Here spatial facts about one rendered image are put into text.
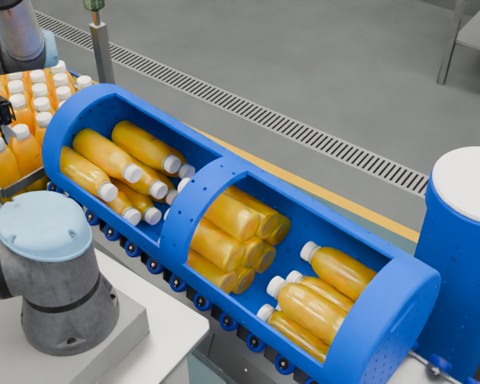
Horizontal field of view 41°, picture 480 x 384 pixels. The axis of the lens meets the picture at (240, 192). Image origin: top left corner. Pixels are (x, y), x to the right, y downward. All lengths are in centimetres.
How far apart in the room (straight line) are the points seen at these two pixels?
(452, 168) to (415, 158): 168
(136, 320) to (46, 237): 25
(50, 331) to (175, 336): 22
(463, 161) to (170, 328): 89
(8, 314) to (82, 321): 16
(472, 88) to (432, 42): 54
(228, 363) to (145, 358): 36
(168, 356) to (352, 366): 30
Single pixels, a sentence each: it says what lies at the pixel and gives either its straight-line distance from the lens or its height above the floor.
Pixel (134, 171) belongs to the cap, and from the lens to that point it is 142.
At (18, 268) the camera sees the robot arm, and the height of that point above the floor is 140.
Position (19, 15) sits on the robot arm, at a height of 155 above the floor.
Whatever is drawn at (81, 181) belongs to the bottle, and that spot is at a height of 111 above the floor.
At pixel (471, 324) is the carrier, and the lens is 181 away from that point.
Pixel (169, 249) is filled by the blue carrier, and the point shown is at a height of 112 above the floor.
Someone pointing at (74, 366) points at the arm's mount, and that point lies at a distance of 101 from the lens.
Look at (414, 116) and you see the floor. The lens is 361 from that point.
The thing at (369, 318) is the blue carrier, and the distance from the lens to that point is 105.
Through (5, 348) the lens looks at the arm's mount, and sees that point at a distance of 106.
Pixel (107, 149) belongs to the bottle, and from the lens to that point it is 146.
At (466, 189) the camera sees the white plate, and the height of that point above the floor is 104.
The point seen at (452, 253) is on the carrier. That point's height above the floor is 90.
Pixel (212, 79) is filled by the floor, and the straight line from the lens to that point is 378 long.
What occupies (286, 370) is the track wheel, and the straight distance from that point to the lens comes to 128.
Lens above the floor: 205
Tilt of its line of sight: 43 degrees down
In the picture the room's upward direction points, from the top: straight up
